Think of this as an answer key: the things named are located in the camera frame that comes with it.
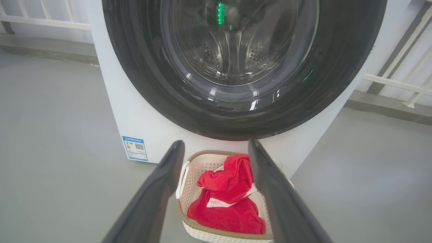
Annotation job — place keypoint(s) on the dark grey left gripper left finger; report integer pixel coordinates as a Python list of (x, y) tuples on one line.
[(152, 202)]

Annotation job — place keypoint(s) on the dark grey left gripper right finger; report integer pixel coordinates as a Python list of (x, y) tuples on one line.
[(283, 209)]

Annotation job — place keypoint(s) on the red garment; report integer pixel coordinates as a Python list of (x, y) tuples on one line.
[(229, 212)]

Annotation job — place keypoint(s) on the black round glass washer door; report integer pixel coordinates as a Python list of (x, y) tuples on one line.
[(337, 67)]

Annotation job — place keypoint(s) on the cream perforated laundry basket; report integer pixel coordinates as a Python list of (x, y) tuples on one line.
[(194, 175)]

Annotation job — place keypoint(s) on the white front-load washing machine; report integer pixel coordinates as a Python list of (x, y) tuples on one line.
[(135, 125)]

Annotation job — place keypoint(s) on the steel washer drum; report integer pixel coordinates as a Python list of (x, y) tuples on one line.
[(233, 50)]

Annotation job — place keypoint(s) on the blue energy label sticker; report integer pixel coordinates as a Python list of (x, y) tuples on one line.
[(135, 148)]

